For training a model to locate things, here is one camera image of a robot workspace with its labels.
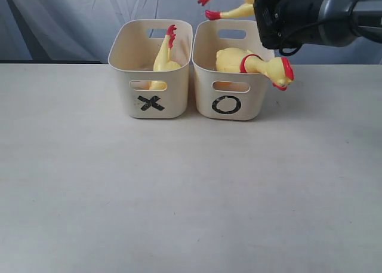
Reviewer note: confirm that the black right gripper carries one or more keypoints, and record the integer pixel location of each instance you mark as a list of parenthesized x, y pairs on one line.
[(297, 19)]

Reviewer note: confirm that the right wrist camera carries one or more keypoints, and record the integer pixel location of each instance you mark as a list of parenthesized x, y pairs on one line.
[(267, 23)]

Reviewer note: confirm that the broken yellow rubber chicken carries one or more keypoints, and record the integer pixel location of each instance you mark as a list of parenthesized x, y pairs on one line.
[(163, 61)]

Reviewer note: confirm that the cream bin marked O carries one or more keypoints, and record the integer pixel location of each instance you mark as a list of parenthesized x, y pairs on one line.
[(222, 95)]

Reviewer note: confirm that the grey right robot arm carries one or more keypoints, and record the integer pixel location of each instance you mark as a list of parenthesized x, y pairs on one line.
[(335, 23)]

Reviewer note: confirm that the cream bin marked X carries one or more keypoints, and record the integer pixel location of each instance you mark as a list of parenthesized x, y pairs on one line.
[(131, 58)]

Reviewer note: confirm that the blue backdrop curtain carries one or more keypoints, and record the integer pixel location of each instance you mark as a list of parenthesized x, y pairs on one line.
[(79, 30)]

